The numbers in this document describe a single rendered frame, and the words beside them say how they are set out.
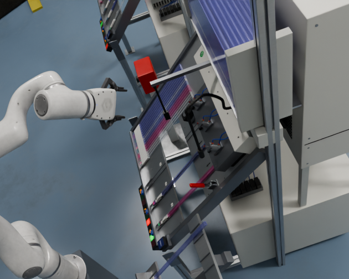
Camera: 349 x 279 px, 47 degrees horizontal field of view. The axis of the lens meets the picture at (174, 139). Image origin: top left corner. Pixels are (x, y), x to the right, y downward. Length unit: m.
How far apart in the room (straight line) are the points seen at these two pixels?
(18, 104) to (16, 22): 3.61
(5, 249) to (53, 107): 0.60
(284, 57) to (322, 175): 1.05
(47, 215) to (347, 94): 2.29
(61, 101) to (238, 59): 0.50
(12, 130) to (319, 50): 0.84
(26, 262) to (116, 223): 1.28
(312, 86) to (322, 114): 0.16
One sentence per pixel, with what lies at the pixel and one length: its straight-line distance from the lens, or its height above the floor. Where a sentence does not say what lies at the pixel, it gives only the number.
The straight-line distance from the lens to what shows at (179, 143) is 2.91.
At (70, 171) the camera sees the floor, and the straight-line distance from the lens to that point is 3.13.
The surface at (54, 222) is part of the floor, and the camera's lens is 2.99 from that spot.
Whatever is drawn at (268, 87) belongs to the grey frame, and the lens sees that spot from 1.05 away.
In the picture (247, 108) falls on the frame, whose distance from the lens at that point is 1.12.
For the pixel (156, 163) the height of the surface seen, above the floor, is 0.81.
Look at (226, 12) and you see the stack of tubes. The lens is 1.15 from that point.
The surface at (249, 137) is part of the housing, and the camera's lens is 1.30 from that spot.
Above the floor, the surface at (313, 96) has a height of 1.42.
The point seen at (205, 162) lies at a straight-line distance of 1.59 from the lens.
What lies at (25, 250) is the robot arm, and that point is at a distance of 1.56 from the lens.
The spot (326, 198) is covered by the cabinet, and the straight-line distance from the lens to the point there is 1.95.
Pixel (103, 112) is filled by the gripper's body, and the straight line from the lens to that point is 1.28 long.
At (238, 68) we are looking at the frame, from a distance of 0.99.
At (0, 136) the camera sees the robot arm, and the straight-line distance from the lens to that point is 1.18.
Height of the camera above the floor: 2.38
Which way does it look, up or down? 54 degrees down
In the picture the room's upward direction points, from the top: 24 degrees counter-clockwise
